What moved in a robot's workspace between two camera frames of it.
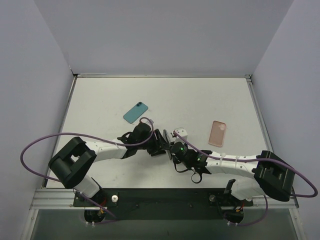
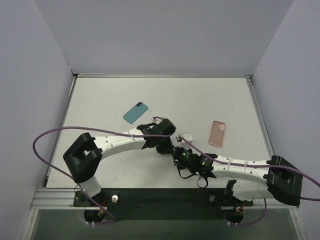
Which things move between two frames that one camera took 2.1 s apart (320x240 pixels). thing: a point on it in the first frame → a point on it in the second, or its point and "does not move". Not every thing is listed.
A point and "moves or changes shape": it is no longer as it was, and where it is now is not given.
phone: x=217 y=133 does not move
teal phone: x=135 y=112 does not move
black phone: x=167 y=137 moves or changes shape
